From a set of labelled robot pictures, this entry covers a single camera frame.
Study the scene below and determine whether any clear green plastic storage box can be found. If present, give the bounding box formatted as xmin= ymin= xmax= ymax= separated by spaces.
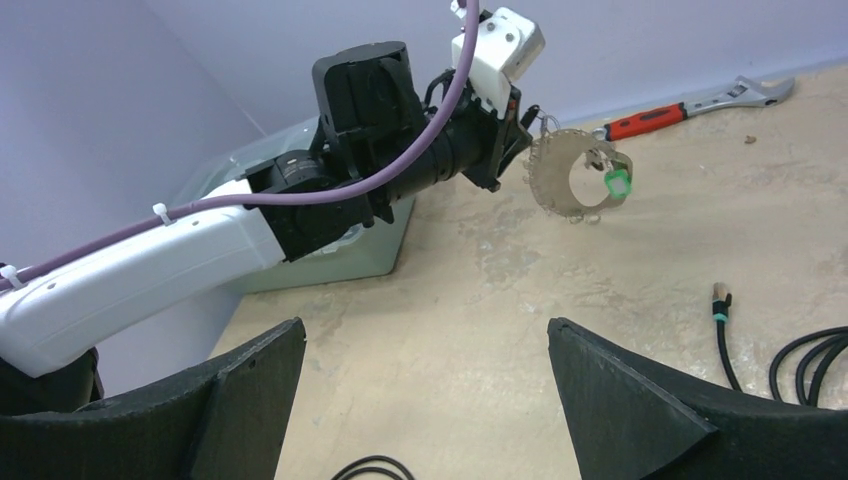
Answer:
xmin=168 ymin=117 xmax=415 ymax=294

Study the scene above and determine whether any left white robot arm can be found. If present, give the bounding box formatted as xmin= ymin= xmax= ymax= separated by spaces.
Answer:
xmin=1 ymin=38 xmax=540 ymax=416

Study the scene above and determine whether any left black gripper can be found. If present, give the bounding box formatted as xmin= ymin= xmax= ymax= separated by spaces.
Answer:
xmin=462 ymin=86 xmax=540 ymax=192

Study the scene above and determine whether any red handled adjustable wrench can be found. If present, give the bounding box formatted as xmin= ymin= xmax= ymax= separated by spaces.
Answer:
xmin=592 ymin=76 xmax=796 ymax=142

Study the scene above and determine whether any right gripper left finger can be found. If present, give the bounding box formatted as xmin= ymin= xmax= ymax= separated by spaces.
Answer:
xmin=1 ymin=318 xmax=306 ymax=479

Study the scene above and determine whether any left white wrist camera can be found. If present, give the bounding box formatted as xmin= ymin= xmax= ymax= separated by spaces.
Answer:
xmin=468 ymin=7 xmax=545 ymax=120

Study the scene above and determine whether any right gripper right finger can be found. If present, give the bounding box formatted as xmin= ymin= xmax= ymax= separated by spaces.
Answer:
xmin=547 ymin=318 xmax=847 ymax=479

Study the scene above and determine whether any black coiled ethernet cable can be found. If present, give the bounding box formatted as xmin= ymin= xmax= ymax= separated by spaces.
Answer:
xmin=711 ymin=281 xmax=848 ymax=409

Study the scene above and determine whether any green key tag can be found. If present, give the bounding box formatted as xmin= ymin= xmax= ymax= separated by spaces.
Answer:
xmin=604 ymin=169 xmax=632 ymax=200

